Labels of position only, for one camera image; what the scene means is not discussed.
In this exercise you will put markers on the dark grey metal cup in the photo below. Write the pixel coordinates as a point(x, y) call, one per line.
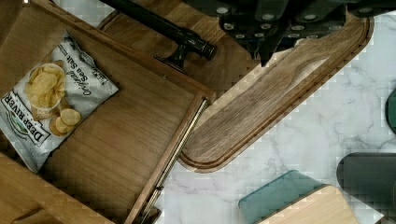
point(371, 178)

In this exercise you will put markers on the black pot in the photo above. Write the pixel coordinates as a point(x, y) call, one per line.
point(390, 111)

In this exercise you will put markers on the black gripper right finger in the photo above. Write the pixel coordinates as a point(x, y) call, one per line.
point(316, 18)

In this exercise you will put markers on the dark wooden serving tray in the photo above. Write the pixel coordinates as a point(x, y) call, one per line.
point(251, 99)

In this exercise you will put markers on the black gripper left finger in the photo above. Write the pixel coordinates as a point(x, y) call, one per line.
point(256, 25)

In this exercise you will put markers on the wooden drawer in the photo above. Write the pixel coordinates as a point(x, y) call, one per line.
point(110, 169)

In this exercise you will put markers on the white potato chip bag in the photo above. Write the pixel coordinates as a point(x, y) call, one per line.
point(51, 100)

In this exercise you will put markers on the black drawer handle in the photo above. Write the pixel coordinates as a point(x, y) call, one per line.
point(187, 40)

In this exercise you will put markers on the teal container with wooden lid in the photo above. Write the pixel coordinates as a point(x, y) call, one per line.
point(294, 198)

